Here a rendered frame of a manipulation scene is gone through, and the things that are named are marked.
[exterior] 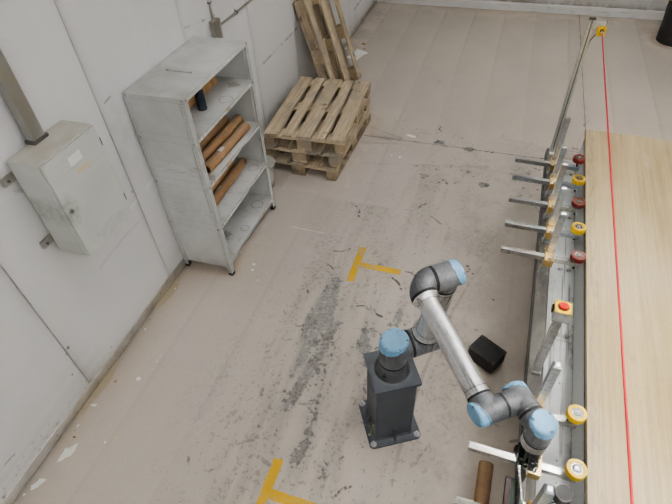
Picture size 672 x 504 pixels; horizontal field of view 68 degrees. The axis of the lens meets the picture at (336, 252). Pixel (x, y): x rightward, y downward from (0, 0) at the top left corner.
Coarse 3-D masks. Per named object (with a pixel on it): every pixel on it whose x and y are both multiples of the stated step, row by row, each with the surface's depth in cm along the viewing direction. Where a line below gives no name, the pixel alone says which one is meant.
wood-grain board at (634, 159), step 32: (608, 160) 343; (640, 160) 342; (608, 192) 319; (640, 192) 318; (608, 224) 298; (640, 224) 297; (608, 256) 279; (640, 256) 278; (608, 288) 263; (640, 288) 262; (608, 320) 249; (640, 320) 248; (608, 352) 236; (640, 352) 235; (608, 384) 224; (640, 384) 223; (608, 416) 213; (640, 416) 213; (608, 448) 204; (640, 448) 203; (608, 480) 195; (640, 480) 194
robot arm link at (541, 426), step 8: (536, 408) 170; (528, 416) 170; (536, 416) 167; (544, 416) 167; (552, 416) 167; (528, 424) 169; (536, 424) 165; (544, 424) 165; (552, 424) 165; (528, 432) 170; (536, 432) 165; (544, 432) 164; (552, 432) 164; (528, 440) 171; (536, 440) 168; (544, 440) 166; (536, 448) 171; (544, 448) 171
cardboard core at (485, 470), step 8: (480, 464) 284; (488, 464) 282; (480, 472) 280; (488, 472) 279; (480, 480) 276; (488, 480) 276; (480, 488) 273; (488, 488) 273; (480, 496) 270; (488, 496) 271
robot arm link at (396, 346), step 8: (392, 328) 255; (384, 336) 252; (392, 336) 251; (400, 336) 251; (408, 336) 253; (384, 344) 249; (392, 344) 248; (400, 344) 248; (408, 344) 249; (384, 352) 249; (392, 352) 246; (400, 352) 247; (408, 352) 251; (384, 360) 254; (392, 360) 251; (400, 360) 252; (392, 368) 256; (400, 368) 257
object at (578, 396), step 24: (576, 192) 362; (576, 216) 342; (576, 240) 325; (576, 288) 294; (576, 312) 281; (576, 336) 269; (576, 360) 258; (576, 384) 248; (576, 432) 230; (576, 456) 222
